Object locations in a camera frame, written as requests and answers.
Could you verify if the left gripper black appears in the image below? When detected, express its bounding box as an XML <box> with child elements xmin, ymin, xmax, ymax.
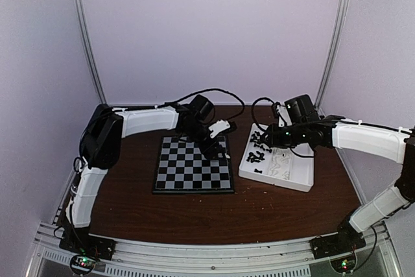
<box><xmin>182</xmin><ymin>122</ymin><xmax>226</xmax><ymax>161</ymax></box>

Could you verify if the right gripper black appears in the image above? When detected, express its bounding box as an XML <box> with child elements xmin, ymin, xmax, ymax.
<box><xmin>260</xmin><ymin>123</ymin><xmax>307</xmax><ymax>149</ymax></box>

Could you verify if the black white chessboard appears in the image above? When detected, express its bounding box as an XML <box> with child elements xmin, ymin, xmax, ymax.
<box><xmin>152</xmin><ymin>136</ymin><xmax>234</xmax><ymax>194</ymax></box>

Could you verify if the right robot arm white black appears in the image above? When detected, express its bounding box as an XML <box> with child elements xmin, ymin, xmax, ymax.
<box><xmin>260</xmin><ymin>115</ymin><xmax>414</xmax><ymax>252</ymax></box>

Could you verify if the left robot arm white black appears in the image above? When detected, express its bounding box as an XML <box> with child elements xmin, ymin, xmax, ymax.
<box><xmin>62</xmin><ymin>102</ymin><xmax>234</xmax><ymax>254</ymax></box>

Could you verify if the black chess pieces upper cluster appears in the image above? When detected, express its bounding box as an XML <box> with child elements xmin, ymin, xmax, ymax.
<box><xmin>249</xmin><ymin>131</ymin><xmax>272</xmax><ymax>153</ymax></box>

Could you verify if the black chess pieces cluster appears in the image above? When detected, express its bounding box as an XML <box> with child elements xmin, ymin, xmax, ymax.
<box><xmin>246</xmin><ymin>151</ymin><xmax>265</xmax><ymax>163</ymax></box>
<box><xmin>249</xmin><ymin>131</ymin><xmax>272</xmax><ymax>153</ymax></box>

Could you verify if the black chess pieces lower cluster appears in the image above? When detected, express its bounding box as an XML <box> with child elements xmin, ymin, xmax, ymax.
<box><xmin>246</xmin><ymin>151</ymin><xmax>265</xmax><ymax>163</ymax></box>

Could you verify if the white chess pieces pile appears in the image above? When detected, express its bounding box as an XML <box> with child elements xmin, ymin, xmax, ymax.
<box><xmin>267</xmin><ymin>148</ymin><xmax>293</xmax><ymax>180</ymax></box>

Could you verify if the right controller board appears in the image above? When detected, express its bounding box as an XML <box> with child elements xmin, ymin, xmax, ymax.
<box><xmin>330</xmin><ymin>256</ymin><xmax>357</xmax><ymax>274</ymax></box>

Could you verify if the controller board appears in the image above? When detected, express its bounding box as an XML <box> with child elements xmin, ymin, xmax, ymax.
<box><xmin>330</xmin><ymin>256</ymin><xmax>357</xmax><ymax>274</ymax></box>
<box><xmin>69</xmin><ymin>255</ymin><xmax>97</xmax><ymax>275</ymax></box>

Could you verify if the left controller board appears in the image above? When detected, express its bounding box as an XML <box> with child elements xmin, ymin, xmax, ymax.
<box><xmin>69</xmin><ymin>255</ymin><xmax>97</xmax><ymax>275</ymax></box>

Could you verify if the white plastic tray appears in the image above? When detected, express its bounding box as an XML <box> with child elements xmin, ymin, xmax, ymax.
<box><xmin>239</xmin><ymin>124</ymin><xmax>314</xmax><ymax>192</ymax></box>

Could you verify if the right black cable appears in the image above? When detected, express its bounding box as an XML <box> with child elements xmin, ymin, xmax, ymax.
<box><xmin>252</xmin><ymin>96</ymin><xmax>279</xmax><ymax>132</ymax></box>

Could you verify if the black cable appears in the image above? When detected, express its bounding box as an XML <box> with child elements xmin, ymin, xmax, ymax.
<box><xmin>252</xmin><ymin>96</ymin><xmax>279</xmax><ymax>132</ymax></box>
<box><xmin>163</xmin><ymin>88</ymin><xmax>246</xmax><ymax>122</ymax></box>

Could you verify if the left black cable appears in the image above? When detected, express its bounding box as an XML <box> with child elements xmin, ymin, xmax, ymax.
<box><xmin>163</xmin><ymin>88</ymin><xmax>246</xmax><ymax>122</ymax></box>

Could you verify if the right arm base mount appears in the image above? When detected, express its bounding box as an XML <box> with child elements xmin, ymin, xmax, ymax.
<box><xmin>310</xmin><ymin>219</ymin><xmax>366</xmax><ymax>259</ymax></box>

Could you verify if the aluminium front rail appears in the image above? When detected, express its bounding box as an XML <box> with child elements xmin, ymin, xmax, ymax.
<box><xmin>23</xmin><ymin>223</ymin><xmax>403</xmax><ymax>276</ymax></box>

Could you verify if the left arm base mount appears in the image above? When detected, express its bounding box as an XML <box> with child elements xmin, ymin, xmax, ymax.
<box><xmin>59</xmin><ymin>219</ymin><xmax>116</xmax><ymax>260</ymax></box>

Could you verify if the right aluminium frame post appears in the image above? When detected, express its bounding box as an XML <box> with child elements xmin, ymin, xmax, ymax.
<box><xmin>314</xmin><ymin>0</ymin><xmax>350</xmax><ymax>110</ymax></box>

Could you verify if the aluminium frame post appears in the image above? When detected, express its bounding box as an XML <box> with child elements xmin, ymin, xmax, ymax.
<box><xmin>74</xmin><ymin>0</ymin><xmax>107</xmax><ymax>104</ymax></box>
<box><xmin>314</xmin><ymin>0</ymin><xmax>350</xmax><ymax>110</ymax></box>

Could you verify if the left aluminium frame post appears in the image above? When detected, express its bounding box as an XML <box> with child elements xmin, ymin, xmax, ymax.
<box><xmin>74</xmin><ymin>0</ymin><xmax>107</xmax><ymax>104</ymax></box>

